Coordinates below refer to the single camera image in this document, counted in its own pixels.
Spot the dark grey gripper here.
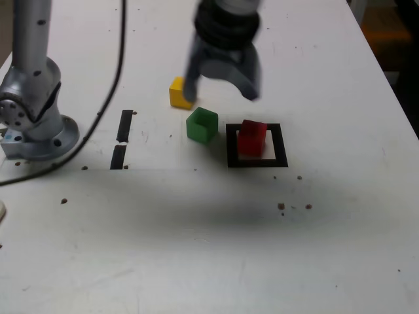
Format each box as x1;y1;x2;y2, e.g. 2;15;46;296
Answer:
183;39;264;101

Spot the yellow cube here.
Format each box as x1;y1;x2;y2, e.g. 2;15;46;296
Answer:
169;77;194;110

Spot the green cube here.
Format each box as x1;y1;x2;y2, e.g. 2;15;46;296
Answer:
185;107;219;145

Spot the red cube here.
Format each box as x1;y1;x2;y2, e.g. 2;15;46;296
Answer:
237;119;268;157

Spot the black tape square outline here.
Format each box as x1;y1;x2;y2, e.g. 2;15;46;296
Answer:
225;123;289;168

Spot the black tape strip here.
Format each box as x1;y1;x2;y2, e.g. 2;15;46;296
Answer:
110;109;134;170

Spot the black cable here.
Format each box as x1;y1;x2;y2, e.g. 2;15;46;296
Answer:
0;0;128;187

